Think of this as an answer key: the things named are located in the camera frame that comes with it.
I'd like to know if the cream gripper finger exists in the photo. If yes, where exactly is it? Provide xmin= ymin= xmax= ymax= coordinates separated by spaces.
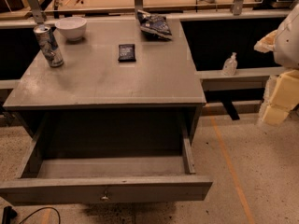
xmin=254 ymin=30 xmax=277 ymax=53

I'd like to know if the dark blue rxbar wrapper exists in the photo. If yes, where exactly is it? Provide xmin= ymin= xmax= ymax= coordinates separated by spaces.
xmin=118 ymin=44 xmax=135 ymax=63

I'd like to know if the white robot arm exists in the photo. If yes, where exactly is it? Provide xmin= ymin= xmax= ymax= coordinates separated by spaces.
xmin=254 ymin=4 xmax=299 ymax=69

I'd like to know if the open grey top drawer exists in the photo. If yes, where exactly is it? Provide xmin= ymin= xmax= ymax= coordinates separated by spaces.
xmin=0 ymin=112 xmax=212 ymax=205

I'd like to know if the metal drawer knob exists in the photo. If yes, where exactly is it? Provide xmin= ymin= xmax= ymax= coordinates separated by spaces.
xmin=100 ymin=190 xmax=109 ymax=202

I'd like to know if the blue chip bag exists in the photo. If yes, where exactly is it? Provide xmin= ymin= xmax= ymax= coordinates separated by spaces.
xmin=137 ymin=10 xmax=172 ymax=40

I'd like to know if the grey wooden cabinet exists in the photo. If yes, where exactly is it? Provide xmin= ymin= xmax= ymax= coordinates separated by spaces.
xmin=2 ymin=18 xmax=207 ymax=145

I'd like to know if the white ceramic bowl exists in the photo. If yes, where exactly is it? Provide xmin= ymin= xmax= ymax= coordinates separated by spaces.
xmin=55 ymin=17 xmax=87 ymax=41

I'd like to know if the silver blue drink can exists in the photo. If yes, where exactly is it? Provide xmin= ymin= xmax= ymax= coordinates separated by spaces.
xmin=34 ymin=24 xmax=64 ymax=67

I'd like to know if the black floor cable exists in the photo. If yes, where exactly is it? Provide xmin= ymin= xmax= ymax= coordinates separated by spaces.
xmin=18 ymin=206 xmax=62 ymax=224

